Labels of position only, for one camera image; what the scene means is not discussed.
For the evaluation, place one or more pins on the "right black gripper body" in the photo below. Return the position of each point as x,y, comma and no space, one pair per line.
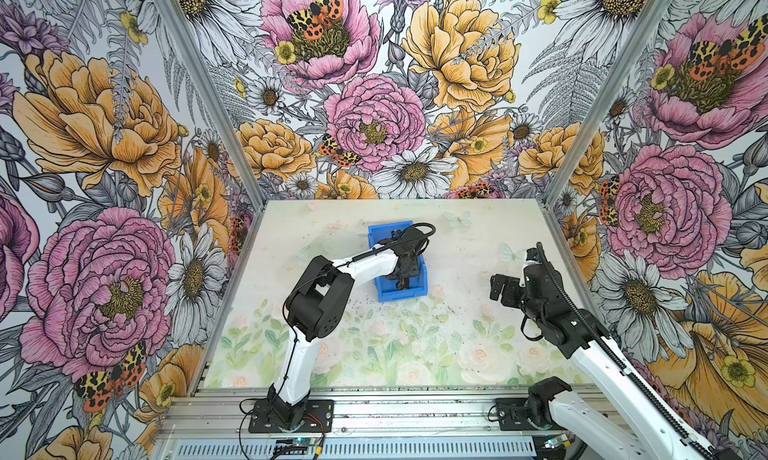
531,308

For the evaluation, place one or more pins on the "blue plastic bin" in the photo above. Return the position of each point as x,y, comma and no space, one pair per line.
388,290

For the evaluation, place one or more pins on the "aluminium frame rail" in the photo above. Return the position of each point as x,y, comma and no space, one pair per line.
426,413

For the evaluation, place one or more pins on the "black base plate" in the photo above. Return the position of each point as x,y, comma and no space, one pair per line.
514,414
318,415

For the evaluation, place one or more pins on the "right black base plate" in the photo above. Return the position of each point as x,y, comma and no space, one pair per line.
514,414

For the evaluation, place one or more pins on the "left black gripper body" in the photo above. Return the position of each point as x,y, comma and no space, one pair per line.
410,271

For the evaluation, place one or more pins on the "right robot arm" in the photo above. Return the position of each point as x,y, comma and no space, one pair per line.
653,431

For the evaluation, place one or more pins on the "green circuit board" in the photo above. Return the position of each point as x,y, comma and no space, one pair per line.
296,446

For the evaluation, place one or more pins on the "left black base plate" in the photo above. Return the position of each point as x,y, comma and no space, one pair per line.
318,415

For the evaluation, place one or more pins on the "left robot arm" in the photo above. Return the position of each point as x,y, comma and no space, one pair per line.
394,263

